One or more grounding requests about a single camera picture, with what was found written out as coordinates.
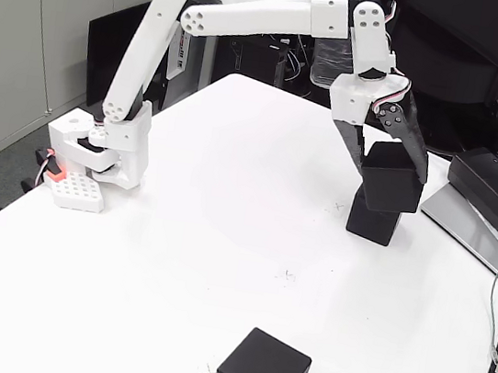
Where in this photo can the clear plastic trash bag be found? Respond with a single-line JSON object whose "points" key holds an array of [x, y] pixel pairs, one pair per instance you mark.
{"points": [[326, 63]]}

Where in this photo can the black box device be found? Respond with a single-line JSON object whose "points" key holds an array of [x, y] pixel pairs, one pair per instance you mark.
{"points": [[485, 192]]}

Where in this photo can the silver monitor stand base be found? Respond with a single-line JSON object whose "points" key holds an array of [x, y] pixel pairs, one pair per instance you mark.
{"points": [[452, 224]]}

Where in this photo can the black computer case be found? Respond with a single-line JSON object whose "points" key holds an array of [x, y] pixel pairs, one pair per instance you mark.
{"points": [[257, 62]]}

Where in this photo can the orange table clamp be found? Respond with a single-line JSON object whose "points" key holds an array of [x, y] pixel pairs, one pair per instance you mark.
{"points": [[53, 173]]}

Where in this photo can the silver metal post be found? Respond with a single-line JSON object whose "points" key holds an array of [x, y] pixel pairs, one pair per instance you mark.
{"points": [[207, 60]]}

